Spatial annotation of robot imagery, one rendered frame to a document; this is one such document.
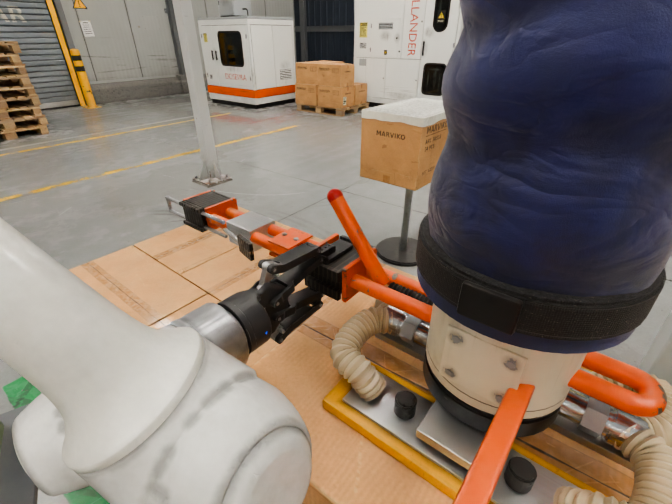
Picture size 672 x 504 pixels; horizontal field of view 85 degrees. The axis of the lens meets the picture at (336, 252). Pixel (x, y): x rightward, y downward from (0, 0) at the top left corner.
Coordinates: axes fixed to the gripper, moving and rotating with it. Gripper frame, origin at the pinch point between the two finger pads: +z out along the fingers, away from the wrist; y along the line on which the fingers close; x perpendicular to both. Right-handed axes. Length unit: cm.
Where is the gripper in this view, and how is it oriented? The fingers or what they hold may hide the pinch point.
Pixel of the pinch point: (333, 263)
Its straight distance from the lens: 59.2
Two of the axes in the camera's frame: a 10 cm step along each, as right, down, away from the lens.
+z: 6.3, -3.9, 6.7
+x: 7.8, 3.2, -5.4
